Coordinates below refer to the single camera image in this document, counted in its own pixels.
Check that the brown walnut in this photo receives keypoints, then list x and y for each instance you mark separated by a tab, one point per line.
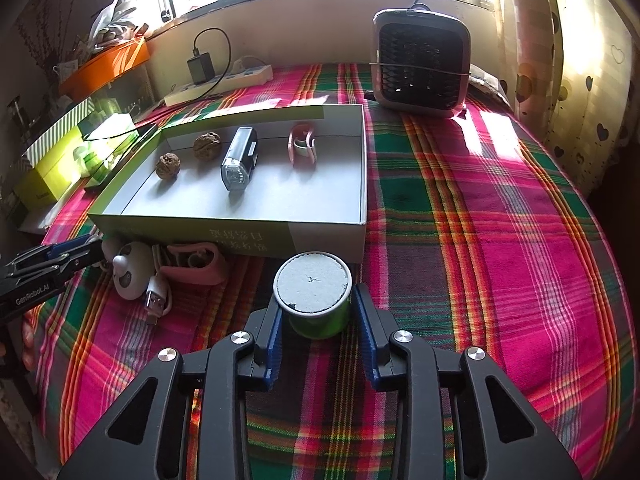
167	166
207	146

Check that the small desktop fan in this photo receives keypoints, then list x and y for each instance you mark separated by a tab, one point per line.
422	60

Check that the white power strip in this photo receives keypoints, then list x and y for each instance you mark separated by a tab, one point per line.
240	77

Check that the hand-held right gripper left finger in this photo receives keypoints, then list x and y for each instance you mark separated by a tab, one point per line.
272	345

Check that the green striped box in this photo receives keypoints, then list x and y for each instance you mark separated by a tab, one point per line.
60	127

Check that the white panda-face gadget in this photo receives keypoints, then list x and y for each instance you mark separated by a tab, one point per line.
130	275

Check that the black smartphone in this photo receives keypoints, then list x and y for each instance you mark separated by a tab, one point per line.
135	142

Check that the heart-print curtain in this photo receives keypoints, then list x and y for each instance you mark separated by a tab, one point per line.
575	60

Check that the yellow-green box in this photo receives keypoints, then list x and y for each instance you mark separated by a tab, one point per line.
50	172

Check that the black charger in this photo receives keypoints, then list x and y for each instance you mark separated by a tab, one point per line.
201	69

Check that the small green bottle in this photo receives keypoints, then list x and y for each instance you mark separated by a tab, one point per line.
87	160

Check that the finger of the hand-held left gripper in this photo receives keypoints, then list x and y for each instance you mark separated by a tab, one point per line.
80	262
70	248

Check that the black bike light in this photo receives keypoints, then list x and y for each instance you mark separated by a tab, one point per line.
240	160

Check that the pink clip holder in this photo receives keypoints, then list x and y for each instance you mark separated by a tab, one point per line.
302	147
197	270

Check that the dried red branches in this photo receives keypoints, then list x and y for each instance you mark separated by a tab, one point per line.
45	35

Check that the orange box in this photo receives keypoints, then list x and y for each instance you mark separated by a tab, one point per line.
105	67

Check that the small white round gadget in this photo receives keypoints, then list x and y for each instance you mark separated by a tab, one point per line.
110	250

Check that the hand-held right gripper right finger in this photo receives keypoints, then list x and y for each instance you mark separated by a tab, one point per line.
367	340

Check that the green spool with white top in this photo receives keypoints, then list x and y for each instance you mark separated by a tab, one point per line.
312	285

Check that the white plastic wrapping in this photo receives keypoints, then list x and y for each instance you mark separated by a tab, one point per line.
112	20

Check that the green and white cardboard box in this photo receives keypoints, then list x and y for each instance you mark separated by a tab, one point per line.
280	195

